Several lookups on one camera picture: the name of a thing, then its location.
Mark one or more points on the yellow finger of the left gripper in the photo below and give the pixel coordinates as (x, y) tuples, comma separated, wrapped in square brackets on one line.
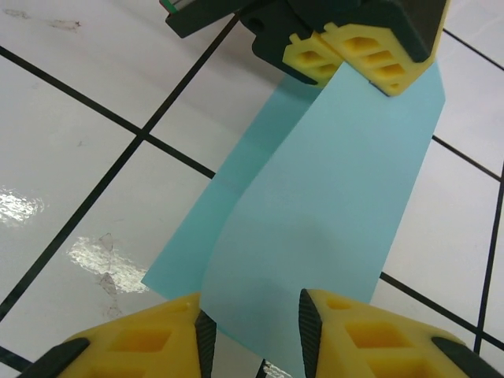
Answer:
[(378, 47), (299, 55)]

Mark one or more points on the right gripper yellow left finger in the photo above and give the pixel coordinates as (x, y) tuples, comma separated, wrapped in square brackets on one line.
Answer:
[(138, 346)]

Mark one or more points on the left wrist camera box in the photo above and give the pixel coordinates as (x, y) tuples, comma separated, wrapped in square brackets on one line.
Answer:
[(193, 17)]

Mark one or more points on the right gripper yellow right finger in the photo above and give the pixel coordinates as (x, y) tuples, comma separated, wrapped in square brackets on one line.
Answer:
[(374, 342)]

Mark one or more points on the turquoise cloth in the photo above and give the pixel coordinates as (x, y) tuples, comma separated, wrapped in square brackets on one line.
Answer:
[(315, 197)]

